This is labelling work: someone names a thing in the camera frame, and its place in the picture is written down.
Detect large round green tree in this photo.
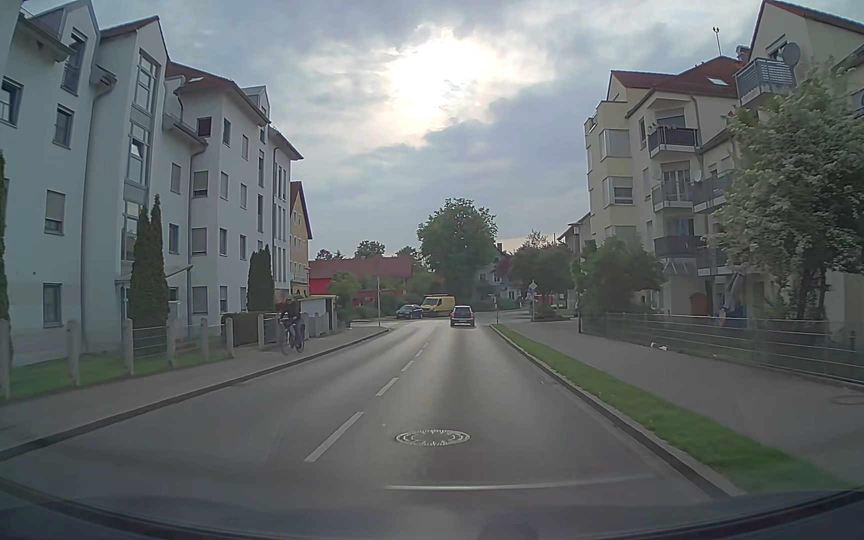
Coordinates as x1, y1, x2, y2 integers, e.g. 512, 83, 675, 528
416, 198, 499, 301

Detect red low building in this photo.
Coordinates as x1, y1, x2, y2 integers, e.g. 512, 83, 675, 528
308, 256, 416, 307

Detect small white garage shelter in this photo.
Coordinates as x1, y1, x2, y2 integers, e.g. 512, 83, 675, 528
298, 294, 339, 336

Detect yellow narrow building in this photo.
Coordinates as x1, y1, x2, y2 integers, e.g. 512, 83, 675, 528
289, 180, 314, 298

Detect grey asphalt road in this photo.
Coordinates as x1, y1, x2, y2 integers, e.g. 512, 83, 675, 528
0, 313, 712, 511

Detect person on bicycle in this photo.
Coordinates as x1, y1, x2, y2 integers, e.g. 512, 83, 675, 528
277, 296, 307, 356

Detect green bushy tree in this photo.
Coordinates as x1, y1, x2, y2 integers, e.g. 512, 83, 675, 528
571, 237, 666, 316

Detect road markings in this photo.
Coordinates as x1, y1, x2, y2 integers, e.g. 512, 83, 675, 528
304, 341, 658, 492

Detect white apartment building with red roof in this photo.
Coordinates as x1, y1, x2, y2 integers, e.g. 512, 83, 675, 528
151, 61, 304, 328

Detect cream apartment building with balconies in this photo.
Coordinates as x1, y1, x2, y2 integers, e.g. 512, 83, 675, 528
583, 56, 745, 316

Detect car's own bonnet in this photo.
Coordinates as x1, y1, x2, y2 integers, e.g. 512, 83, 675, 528
0, 468, 864, 540

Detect grass verge strip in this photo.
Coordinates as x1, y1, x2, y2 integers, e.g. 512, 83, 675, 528
493, 324, 846, 495

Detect fence with concrete posts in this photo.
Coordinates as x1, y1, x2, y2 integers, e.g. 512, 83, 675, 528
0, 313, 310, 399

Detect grey paved pavement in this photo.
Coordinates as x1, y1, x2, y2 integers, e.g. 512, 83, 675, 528
505, 318, 864, 489
0, 325, 390, 466

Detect grass strip behind fence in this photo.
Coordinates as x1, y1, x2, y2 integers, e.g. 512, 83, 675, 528
0, 343, 232, 414

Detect white flowering tree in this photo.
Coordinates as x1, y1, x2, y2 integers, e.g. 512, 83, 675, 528
711, 63, 864, 322

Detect cream building with dark balconies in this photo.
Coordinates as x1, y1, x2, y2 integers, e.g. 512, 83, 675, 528
690, 0, 864, 354

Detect metal wire fence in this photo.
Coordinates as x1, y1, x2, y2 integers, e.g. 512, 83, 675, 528
579, 309, 864, 397

